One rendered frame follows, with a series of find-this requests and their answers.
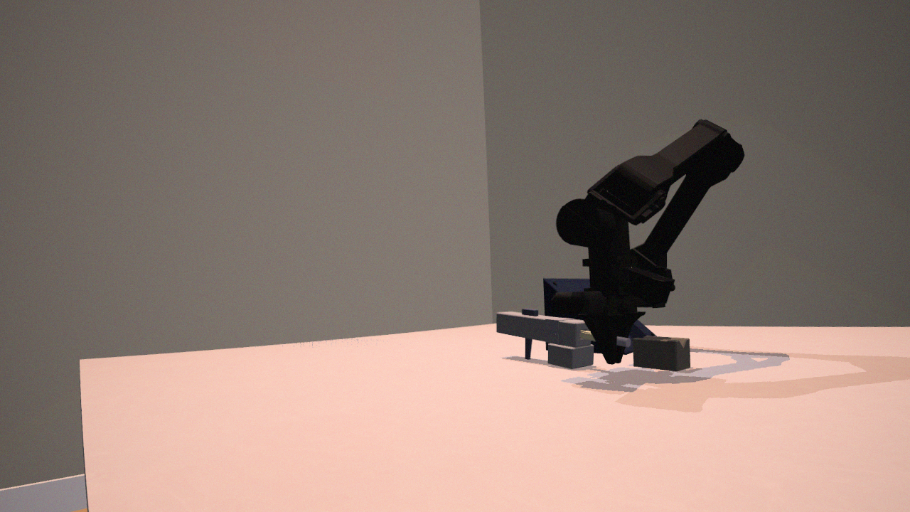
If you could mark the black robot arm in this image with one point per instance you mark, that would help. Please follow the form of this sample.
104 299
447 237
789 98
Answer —
634 191

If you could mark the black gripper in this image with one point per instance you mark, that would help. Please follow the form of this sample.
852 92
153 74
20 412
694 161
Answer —
605 318

